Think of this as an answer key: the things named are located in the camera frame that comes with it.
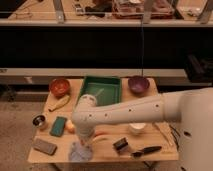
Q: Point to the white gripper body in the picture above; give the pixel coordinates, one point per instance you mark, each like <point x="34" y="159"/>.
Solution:
<point x="86" y="139"/>

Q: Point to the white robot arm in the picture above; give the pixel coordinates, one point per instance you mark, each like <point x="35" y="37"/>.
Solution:
<point x="193" y="109"/>

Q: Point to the red bowl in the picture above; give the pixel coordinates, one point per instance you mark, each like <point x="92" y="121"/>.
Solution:
<point x="59" y="87"/>

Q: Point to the purple bowl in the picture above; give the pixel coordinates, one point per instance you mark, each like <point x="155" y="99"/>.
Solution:
<point x="138" y="84"/>

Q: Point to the yellow red apple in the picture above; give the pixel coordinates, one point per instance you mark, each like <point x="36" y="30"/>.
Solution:
<point x="69" y="126"/>

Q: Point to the grey blue cloth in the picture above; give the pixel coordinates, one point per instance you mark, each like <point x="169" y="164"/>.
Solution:
<point x="80" y="153"/>

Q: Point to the green sponge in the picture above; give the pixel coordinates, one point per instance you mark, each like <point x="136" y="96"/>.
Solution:
<point x="58" y="127"/>

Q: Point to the wooden table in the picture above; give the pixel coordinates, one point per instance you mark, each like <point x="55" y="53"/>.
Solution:
<point x="103" y="151"/>

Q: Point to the yellow banana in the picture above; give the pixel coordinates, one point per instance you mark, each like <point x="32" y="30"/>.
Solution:
<point x="60" y="103"/>

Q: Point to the grey rectangular block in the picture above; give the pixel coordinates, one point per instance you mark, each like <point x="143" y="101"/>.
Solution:
<point x="44" y="146"/>

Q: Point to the small black brush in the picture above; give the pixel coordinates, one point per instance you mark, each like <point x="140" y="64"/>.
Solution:
<point x="121" y="146"/>

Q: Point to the small metal cup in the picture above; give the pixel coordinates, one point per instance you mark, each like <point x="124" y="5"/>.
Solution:
<point x="40" y="122"/>

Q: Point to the green plastic tray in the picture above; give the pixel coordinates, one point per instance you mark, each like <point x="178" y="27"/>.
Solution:
<point x="107" y="90"/>

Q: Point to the white cup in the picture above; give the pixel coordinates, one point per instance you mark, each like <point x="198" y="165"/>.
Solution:
<point x="136" y="128"/>

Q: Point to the metal fork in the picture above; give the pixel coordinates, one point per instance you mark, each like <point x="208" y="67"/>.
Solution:
<point x="162" y="132"/>

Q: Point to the black handled spatula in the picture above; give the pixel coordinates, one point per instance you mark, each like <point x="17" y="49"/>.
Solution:
<point x="145" y="151"/>

